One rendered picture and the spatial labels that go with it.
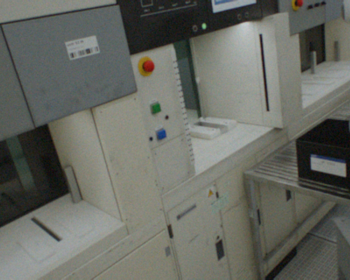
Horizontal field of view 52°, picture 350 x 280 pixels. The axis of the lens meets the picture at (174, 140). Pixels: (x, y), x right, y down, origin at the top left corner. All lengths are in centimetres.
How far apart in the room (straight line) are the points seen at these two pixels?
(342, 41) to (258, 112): 147
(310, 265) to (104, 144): 153
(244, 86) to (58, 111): 109
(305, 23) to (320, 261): 134
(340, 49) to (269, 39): 153
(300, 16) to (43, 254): 158
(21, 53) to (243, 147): 105
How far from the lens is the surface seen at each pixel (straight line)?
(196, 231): 156
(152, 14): 127
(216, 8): 150
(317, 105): 225
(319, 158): 151
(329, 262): 235
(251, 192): 171
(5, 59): 103
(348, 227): 132
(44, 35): 106
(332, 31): 322
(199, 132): 184
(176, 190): 141
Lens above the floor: 153
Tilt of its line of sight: 20 degrees down
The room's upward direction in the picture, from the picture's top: 11 degrees counter-clockwise
